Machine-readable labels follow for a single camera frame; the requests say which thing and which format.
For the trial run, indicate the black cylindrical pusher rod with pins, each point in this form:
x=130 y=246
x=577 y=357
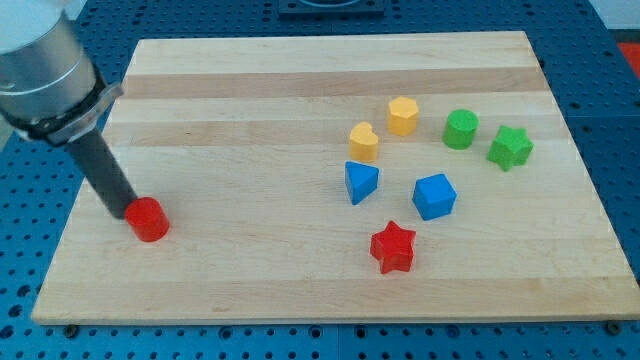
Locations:
x=94 y=158

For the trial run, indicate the red cylinder block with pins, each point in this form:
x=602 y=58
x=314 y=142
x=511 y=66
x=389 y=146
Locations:
x=147 y=219

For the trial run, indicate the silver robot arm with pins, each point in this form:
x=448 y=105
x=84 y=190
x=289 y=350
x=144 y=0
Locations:
x=51 y=91

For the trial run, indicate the red star block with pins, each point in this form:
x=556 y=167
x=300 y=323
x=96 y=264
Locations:
x=393 y=248

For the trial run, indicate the green star block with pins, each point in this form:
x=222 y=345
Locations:
x=510 y=147

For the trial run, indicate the blue triangle block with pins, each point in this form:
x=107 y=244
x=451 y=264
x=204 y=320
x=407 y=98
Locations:
x=361 y=180

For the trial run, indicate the yellow heart block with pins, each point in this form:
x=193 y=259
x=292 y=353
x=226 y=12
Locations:
x=363 y=143

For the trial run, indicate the wooden board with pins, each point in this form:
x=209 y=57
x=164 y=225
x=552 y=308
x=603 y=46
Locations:
x=244 y=142

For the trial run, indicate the yellow hexagon block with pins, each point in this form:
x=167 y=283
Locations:
x=402 y=116

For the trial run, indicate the blue cube block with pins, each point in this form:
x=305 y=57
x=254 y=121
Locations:
x=434 y=196

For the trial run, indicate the green cylinder block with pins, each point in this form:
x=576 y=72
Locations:
x=460 y=129

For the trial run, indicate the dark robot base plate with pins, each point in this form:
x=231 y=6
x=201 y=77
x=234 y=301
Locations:
x=330 y=7

